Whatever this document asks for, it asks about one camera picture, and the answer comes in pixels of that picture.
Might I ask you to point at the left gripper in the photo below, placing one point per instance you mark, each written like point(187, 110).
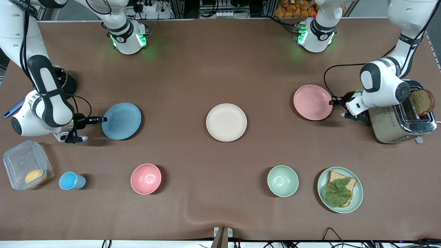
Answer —
point(345, 98)

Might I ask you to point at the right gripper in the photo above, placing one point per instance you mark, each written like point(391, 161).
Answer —
point(80, 121)

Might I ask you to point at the pink plate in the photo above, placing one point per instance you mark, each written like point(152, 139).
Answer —
point(311, 102)

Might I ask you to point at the blue plate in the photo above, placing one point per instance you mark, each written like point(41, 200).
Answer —
point(122, 122)

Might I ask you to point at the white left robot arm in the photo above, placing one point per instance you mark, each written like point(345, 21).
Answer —
point(379, 82)

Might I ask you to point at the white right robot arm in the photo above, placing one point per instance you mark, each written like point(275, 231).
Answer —
point(48, 100)

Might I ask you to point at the beige and chrome toaster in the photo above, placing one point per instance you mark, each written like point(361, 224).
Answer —
point(389, 127)

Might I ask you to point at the blue cup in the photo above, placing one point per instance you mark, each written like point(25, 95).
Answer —
point(70, 181)

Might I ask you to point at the brown toast slice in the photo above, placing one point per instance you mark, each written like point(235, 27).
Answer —
point(336, 176)

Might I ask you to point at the pink bowl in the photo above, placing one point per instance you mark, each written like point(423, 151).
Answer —
point(146, 179)

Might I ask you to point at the orange round food piece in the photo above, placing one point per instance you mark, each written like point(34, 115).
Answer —
point(34, 177)

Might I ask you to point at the dark bread slice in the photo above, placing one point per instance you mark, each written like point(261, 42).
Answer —
point(422, 101)

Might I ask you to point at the clear plastic container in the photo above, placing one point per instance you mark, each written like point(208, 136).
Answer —
point(20, 162)

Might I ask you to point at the green lettuce leaf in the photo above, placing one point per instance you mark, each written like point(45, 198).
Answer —
point(337, 194)

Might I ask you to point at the green bowl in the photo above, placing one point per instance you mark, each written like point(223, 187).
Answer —
point(283, 181)

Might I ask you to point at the bag of orange buns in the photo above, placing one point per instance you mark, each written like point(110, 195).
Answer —
point(293, 8)

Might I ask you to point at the green plate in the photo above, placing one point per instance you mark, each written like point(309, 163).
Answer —
point(358, 200)

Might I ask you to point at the beige plate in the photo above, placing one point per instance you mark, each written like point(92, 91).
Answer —
point(226, 122)

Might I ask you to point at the white power strip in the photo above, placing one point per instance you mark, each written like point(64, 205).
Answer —
point(144, 6)

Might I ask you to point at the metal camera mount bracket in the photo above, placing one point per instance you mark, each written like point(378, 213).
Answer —
point(223, 237)

